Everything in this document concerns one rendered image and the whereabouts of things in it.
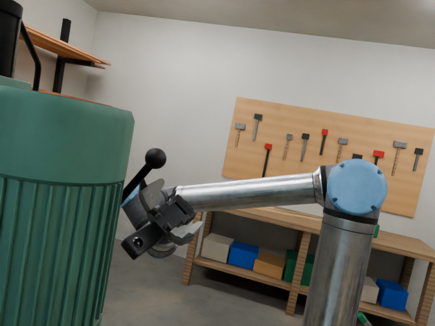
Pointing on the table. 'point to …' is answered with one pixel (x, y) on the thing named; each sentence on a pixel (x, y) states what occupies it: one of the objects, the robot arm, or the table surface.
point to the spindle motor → (58, 206)
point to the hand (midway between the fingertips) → (164, 209)
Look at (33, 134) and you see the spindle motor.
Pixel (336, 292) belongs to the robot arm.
